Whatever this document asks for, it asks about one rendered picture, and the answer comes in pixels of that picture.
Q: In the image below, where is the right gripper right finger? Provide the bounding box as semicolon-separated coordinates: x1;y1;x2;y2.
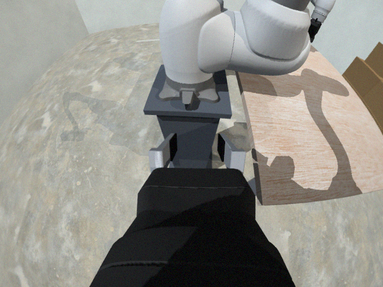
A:
217;134;246;174

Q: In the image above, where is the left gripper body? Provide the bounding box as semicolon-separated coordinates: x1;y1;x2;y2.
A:
308;10;327;43

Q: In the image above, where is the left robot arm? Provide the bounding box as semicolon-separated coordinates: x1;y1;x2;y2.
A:
310;0;336;15

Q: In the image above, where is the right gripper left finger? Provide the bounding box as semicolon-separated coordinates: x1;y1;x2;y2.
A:
148;133;177;173

